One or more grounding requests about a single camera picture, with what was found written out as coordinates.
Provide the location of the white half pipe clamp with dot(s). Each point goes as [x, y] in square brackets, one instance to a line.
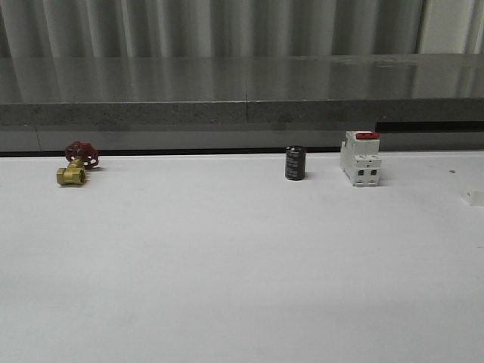
[473, 196]

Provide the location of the black cylindrical capacitor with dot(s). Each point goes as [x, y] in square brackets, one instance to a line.
[295, 164]

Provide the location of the grey stone counter ledge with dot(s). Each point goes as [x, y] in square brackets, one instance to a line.
[387, 92]

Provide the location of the brass valve red handwheel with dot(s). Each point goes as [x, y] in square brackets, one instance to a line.
[82, 156]

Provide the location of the white circuit breaker red switch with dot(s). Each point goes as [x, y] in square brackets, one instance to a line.
[359, 158]

